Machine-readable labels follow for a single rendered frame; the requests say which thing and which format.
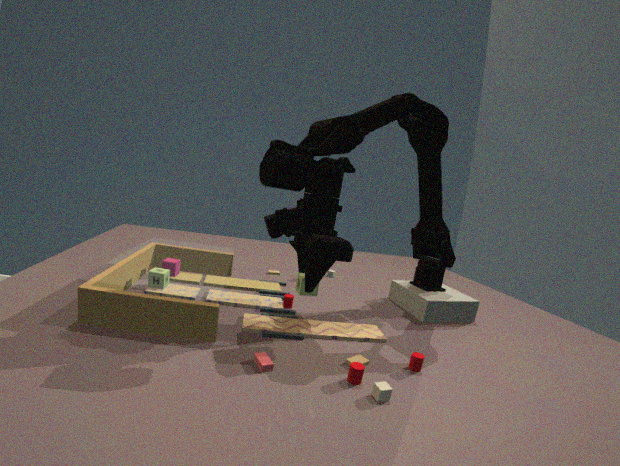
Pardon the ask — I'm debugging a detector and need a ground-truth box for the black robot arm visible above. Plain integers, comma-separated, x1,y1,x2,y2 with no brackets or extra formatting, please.
259,93,456,292

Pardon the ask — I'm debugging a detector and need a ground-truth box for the red cylinder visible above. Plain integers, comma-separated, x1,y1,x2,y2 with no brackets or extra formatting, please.
282,294,294,309
408,352,425,372
347,362,365,385

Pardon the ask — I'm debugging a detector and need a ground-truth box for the small pink block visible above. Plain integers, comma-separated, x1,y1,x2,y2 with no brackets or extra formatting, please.
254,352,274,372

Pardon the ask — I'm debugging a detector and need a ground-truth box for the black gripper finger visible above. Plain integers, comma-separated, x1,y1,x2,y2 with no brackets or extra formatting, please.
298,249,336,292
289,241,305,273

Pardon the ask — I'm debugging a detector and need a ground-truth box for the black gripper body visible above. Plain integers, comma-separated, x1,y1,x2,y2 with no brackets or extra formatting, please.
284,193,354,262

